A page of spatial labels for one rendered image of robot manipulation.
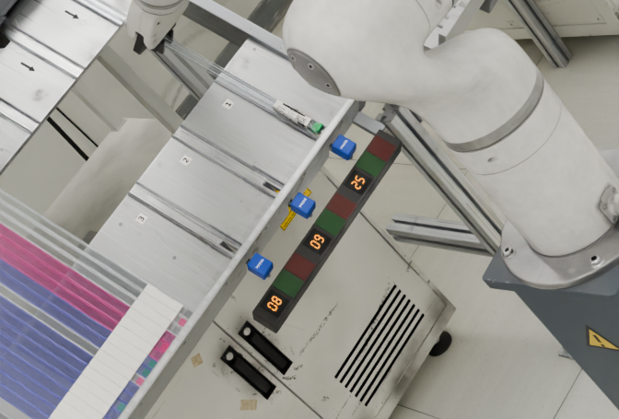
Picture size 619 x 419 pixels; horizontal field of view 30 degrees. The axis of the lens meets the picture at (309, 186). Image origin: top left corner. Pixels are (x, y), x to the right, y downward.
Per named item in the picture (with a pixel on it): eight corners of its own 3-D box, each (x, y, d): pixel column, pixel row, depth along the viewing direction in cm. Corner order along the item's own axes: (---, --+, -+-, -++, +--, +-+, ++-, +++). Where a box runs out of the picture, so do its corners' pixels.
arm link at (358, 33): (566, 69, 114) (432, -114, 102) (452, 212, 110) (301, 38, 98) (489, 58, 124) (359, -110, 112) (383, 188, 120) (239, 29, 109)
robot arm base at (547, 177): (689, 154, 123) (606, 32, 114) (614, 298, 116) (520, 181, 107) (550, 153, 138) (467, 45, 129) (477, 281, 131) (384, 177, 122)
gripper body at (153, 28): (159, -54, 163) (158, -17, 173) (115, -2, 160) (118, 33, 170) (203, -26, 162) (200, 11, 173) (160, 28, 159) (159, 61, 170)
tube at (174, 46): (322, 128, 171) (322, 124, 170) (318, 135, 170) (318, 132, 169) (53, -27, 182) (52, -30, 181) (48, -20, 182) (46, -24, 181)
